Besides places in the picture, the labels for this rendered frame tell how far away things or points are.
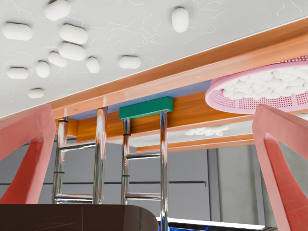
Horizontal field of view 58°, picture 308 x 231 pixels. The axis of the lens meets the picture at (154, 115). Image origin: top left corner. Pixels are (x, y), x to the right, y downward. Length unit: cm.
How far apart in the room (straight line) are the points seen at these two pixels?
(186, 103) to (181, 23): 50
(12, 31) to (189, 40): 22
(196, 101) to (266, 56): 42
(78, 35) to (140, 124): 57
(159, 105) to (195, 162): 145
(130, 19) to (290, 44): 20
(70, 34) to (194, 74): 19
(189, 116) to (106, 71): 36
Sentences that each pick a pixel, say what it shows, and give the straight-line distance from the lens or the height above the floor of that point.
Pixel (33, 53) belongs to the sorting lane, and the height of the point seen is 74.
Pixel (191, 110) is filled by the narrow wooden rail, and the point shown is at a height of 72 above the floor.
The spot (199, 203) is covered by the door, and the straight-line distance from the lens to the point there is 223.
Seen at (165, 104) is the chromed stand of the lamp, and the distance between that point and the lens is 82.
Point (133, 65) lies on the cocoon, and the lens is 43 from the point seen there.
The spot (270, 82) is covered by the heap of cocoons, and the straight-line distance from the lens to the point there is 58.
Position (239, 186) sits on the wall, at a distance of 219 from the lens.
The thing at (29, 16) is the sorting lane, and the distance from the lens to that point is 38.
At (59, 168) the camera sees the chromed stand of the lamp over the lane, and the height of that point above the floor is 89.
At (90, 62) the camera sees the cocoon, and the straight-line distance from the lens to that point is 44.
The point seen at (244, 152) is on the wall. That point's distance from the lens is 219.
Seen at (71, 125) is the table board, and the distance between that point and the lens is 114.
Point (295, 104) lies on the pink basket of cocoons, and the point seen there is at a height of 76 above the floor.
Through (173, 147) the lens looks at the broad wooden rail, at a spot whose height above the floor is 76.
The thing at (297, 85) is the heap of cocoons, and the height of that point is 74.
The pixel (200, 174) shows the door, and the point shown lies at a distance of 222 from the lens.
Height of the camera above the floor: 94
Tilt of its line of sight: 15 degrees down
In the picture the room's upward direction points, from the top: 180 degrees counter-clockwise
